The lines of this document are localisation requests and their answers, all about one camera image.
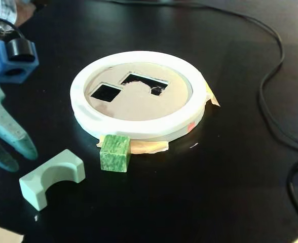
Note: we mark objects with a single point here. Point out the teal gripper with servo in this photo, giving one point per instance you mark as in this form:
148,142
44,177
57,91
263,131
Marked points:
2,120

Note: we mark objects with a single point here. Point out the mint green U-shaped block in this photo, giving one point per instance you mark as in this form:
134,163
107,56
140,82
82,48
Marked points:
60,162

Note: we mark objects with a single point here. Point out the green wooden cube block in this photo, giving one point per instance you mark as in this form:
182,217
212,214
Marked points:
113,154

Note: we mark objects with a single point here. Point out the blue denim cloth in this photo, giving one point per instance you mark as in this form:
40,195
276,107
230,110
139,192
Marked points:
2,10

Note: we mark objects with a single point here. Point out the white round sorter container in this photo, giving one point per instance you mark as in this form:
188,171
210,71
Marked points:
139,126

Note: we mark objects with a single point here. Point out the brown cardboard lid with cutouts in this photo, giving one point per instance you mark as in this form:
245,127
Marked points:
139,106

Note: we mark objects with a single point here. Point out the tan masking tape piece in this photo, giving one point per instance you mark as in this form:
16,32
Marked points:
149,146
212,97

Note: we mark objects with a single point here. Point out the small red sticker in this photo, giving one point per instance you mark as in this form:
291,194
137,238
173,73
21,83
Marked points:
191,126

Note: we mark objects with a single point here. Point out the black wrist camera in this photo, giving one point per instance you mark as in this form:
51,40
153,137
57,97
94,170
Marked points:
21,49

